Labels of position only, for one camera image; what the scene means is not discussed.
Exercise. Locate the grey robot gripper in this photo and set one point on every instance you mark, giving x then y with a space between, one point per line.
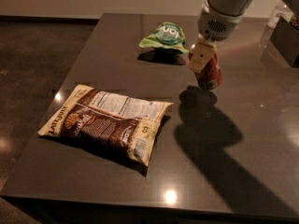
217 27

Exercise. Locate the red coke can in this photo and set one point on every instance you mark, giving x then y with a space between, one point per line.
210 77

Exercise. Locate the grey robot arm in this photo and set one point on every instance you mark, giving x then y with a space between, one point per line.
217 21

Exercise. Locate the green chip bag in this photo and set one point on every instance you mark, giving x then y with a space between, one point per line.
167 36

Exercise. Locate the clear plastic water bottle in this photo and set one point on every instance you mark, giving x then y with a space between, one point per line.
280 10

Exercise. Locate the brown and cream chip bag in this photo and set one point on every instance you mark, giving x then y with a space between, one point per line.
121 123

